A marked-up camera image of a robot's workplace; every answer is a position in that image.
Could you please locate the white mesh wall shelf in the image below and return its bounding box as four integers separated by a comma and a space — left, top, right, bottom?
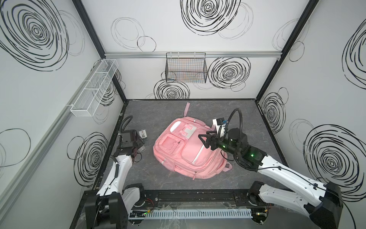
71, 59, 118, 117

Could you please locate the pink student backpack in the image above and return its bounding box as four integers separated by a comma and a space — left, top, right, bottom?
153, 103, 233, 179

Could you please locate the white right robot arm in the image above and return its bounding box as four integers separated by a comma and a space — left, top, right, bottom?
198, 128, 344, 229

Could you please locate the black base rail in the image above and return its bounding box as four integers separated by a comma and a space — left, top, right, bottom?
132, 189, 270, 211

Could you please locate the clear plastic case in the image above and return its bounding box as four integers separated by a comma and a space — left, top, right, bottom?
138, 145, 146, 153

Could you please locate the white slotted cable duct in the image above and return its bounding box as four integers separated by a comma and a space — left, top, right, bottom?
128, 209, 253, 220

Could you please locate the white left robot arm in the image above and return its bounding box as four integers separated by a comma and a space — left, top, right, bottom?
85, 129, 144, 229

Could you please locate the small white card packet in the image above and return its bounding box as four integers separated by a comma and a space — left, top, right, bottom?
139, 129, 148, 140

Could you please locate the black wire wall basket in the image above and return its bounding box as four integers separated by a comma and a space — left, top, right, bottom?
165, 52, 208, 84

